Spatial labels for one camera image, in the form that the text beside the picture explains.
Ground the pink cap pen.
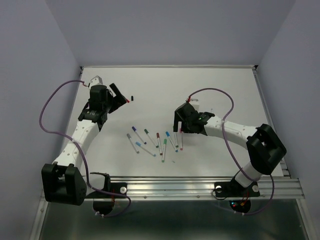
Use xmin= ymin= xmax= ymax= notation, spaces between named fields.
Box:
xmin=179 ymin=128 xmax=184 ymax=151

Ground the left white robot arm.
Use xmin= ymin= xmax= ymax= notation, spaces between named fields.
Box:
xmin=41 ymin=83 xmax=128 ymax=206

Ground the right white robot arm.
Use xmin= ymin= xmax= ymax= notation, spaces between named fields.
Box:
xmin=173 ymin=102 xmax=287 ymax=195

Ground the dark red cap pen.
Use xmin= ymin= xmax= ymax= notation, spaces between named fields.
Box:
xmin=156 ymin=132 xmax=163 ymax=156

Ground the dark green cap pen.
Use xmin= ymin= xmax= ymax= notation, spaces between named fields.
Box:
xmin=144 ymin=128 xmax=159 ymax=149

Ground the grey cap pen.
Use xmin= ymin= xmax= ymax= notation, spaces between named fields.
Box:
xmin=126 ymin=133 xmax=140 ymax=154

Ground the purple cap pen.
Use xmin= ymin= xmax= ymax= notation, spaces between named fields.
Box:
xmin=131 ymin=126 xmax=147 ymax=145

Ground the light blue cap pen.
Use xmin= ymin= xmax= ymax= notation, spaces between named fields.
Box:
xmin=135 ymin=141 xmax=157 ymax=157

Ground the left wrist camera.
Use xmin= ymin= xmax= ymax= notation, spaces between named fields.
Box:
xmin=88 ymin=75 xmax=103 ymax=89

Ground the aluminium front rail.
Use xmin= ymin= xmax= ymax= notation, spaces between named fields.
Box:
xmin=82 ymin=175 xmax=305 ymax=200

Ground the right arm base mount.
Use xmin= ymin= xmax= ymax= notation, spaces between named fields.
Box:
xmin=211 ymin=177 xmax=260 ymax=214

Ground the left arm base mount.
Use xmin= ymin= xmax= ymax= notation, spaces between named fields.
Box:
xmin=85 ymin=172 xmax=131 ymax=218

